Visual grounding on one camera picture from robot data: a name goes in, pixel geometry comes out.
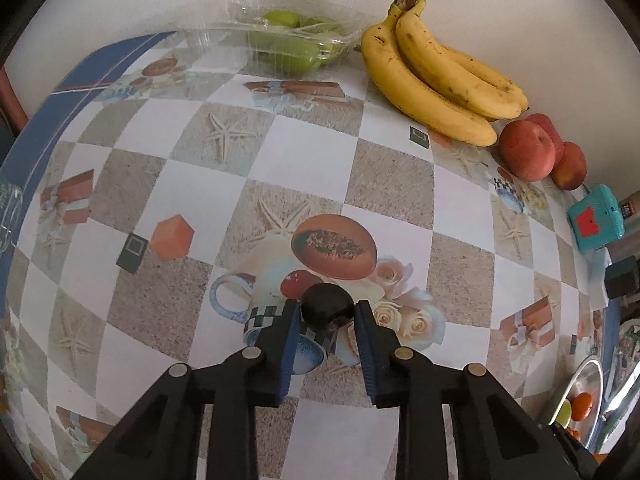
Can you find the checkered printed tablecloth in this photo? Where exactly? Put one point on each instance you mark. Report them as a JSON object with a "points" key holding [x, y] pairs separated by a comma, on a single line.
{"points": [[165, 185]]}

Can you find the orange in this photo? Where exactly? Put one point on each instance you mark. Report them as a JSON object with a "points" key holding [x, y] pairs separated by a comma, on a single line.
{"points": [[581, 406]]}

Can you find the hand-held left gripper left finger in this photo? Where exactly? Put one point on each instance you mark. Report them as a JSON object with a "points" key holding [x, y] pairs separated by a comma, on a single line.
{"points": [[287, 355]]}

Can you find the red apple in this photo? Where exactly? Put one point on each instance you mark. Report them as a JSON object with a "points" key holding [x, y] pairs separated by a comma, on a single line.
{"points": [[547, 127], [570, 167]]}

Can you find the stainless steel kettle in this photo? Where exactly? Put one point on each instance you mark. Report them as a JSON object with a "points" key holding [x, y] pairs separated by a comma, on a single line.
{"points": [[629, 207]]}

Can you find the clear container with green fruit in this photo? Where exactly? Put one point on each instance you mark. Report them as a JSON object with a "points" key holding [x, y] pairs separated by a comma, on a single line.
{"points": [[290, 50]]}

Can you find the round stainless steel basin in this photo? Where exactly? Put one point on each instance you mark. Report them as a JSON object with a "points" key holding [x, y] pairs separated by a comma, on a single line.
{"points": [[582, 375]]}

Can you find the teal plastic box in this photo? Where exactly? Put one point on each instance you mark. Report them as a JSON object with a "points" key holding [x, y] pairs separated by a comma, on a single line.
{"points": [[595, 220]]}

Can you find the black power adapter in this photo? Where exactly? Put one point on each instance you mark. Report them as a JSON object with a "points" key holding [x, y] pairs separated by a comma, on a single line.
{"points": [[622, 275]]}

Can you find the dark purple round fruit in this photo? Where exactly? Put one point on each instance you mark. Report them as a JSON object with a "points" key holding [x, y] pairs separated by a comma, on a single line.
{"points": [[327, 305]]}

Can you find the pale pink apple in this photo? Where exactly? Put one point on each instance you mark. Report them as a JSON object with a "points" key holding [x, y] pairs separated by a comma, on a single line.
{"points": [[525, 152]]}

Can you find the yellow banana bunch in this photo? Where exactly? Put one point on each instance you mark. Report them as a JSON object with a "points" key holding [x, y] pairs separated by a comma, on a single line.
{"points": [[425, 95]]}

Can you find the green apple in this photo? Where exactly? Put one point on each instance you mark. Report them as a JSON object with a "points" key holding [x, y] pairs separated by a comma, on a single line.
{"points": [[564, 414]]}

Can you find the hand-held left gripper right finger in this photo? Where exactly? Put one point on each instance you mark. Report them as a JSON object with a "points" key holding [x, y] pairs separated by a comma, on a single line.
{"points": [[367, 355]]}

